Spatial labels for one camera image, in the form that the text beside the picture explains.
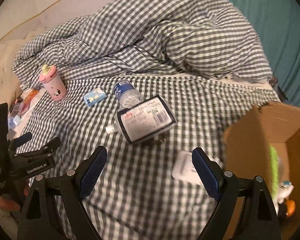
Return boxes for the pale blue packet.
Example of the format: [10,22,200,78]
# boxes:
[8,115,22,130]

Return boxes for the tissue paper pack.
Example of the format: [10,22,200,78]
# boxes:
[116,95,177,145]

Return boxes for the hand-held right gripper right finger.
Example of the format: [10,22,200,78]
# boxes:
[191,147,282,240]

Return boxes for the cardboard box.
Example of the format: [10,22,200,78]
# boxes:
[223,101,300,240]

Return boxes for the orange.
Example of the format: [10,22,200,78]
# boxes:
[281,199,296,217]

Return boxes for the pink cup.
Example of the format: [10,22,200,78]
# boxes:
[39,64,67,102]

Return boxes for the beige padded headboard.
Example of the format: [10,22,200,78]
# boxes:
[0,37,35,110]

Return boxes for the grey checked bed sheet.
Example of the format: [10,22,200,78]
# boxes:
[14,75,285,240]

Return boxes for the person's left hand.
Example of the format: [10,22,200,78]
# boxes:
[0,194,22,212]

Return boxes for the small blue and white box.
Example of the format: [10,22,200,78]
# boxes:
[83,87,107,107]

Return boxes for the orange packet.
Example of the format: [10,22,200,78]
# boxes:
[21,89,40,105]

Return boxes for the white phone stand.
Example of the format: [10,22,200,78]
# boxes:
[172,151,224,187]

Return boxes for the teal curtain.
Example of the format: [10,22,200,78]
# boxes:
[216,0,300,110]

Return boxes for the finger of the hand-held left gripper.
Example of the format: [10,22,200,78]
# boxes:
[14,137,62,158]
[8,132,33,153]

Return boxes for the dark clothes pile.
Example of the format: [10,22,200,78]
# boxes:
[269,75,287,100]

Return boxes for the clear water bottle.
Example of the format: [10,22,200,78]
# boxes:
[113,80,144,109]

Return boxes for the green wet wipes pack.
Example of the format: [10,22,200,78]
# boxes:
[268,145,280,200]

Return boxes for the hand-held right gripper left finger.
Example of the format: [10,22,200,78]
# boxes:
[17,145,108,240]

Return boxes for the grey checked duvet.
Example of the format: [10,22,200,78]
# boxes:
[13,0,274,90]

